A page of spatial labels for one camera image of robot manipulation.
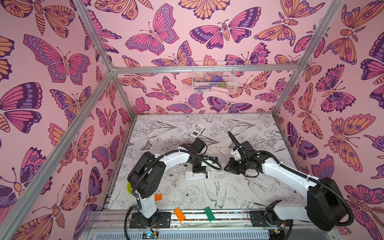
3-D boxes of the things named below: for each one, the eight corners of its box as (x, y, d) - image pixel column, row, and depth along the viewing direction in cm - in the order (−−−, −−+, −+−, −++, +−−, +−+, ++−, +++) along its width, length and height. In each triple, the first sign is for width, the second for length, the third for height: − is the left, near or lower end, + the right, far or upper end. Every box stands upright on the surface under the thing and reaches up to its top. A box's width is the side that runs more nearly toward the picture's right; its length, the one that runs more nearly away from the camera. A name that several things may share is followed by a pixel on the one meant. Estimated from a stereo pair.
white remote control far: (189, 135, 110) (189, 134, 108) (198, 124, 117) (198, 122, 115) (196, 139, 108) (196, 137, 106) (205, 127, 115) (205, 125, 113)
